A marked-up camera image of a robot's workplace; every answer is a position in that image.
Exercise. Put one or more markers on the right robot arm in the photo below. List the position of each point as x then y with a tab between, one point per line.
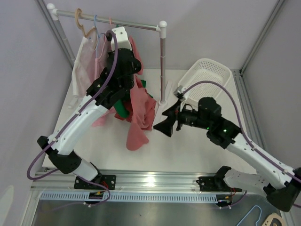
279	184

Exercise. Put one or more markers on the white perforated plastic basket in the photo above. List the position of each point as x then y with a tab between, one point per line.
205	70

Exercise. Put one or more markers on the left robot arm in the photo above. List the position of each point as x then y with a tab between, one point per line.
114	83

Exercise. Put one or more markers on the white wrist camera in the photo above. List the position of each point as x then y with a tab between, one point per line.
179	93
122	38

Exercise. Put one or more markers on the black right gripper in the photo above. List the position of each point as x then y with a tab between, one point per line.
165	127

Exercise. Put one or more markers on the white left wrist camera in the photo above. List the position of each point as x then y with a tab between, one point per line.
122	38

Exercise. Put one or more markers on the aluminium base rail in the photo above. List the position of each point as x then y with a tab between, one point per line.
127	181

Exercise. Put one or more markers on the wooden hanger on floor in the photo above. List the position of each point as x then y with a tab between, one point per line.
274	220

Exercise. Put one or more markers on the green t-shirt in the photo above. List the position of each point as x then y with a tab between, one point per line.
121	107

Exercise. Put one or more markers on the silver clothes rack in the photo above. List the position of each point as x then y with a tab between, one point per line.
165	86

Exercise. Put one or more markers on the blue wire hanger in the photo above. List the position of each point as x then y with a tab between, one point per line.
97	52

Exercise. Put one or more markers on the blue hanger on floor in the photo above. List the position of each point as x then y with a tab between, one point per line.
252	217

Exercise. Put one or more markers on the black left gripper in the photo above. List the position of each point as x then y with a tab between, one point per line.
134	65

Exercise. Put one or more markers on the white slotted cable duct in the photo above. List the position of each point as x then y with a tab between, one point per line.
129	197

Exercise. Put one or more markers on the white t-shirt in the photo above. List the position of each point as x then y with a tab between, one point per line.
84	68

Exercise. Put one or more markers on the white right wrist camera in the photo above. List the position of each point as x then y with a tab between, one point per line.
179	93

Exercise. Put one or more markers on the dusty red t-shirt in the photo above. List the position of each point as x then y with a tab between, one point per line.
142	116

